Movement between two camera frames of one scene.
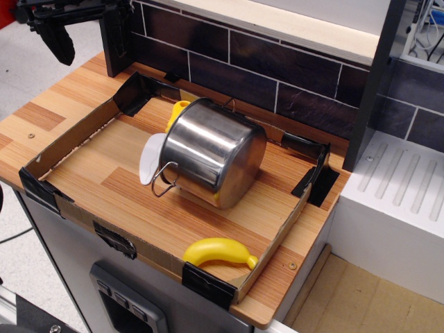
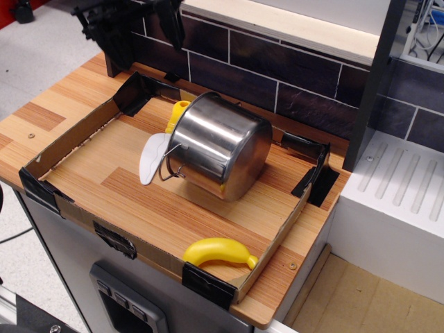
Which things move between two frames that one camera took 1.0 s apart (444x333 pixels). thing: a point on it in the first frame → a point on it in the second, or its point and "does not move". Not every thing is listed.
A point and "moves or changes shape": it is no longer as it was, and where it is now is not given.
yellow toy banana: (213, 249) does not move
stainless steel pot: (212, 151) moves or changes shape
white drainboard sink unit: (390, 216) does not move
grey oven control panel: (127, 309) does not move
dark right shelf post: (361, 133) does not move
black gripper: (55, 14) → (109, 26)
